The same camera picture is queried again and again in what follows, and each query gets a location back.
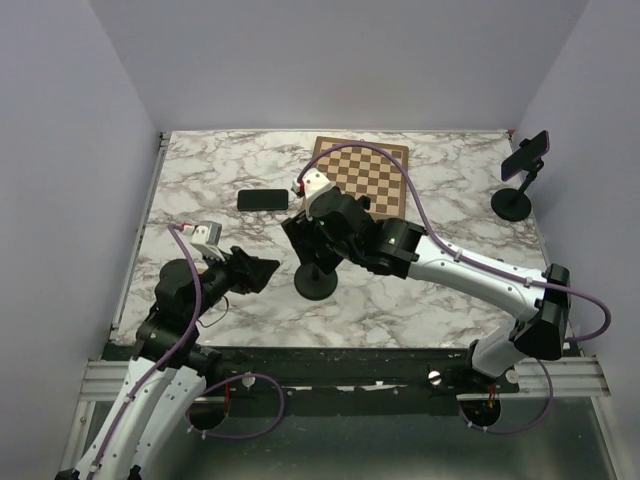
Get wooden chessboard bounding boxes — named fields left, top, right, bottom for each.
left=314, top=146, right=407, bottom=219

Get black smartphone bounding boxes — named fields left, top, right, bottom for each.
left=237, top=189, right=289, bottom=212

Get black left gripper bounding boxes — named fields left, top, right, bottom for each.
left=187, top=244, right=281, bottom=322

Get black phone stand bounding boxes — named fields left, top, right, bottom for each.
left=294, top=264, right=338, bottom=301
left=351, top=195, right=371, bottom=214
left=491, top=159, right=544, bottom=223

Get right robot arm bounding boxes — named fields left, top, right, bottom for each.
left=282, top=188, right=570, bottom=392

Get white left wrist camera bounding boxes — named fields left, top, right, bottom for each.
left=182, top=221, right=225, bottom=261

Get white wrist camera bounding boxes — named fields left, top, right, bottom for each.
left=291, top=168, right=333, bottom=210
left=182, top=221, right=225, bottom=261

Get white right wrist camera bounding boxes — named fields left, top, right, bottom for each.
left=291, top=168, right=333, bottom=210

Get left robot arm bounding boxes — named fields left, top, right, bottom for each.
left=57, top=247, right=280, bottom=479

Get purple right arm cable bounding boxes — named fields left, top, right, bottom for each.
left=297, top=143, right=614, bottom=434

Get aluminium frame rail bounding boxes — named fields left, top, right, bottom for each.
left=79, top=357, right=611, bottom=402

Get red-edged phone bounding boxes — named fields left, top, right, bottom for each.
left=500, top=130, right=549, bottom=182

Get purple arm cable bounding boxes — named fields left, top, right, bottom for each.
left=89, top=224, right=286, bottom=480
left=297, top=143, right=614, bottom=434

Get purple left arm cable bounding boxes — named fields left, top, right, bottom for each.
left=89, top=224, right=286, bottom=480

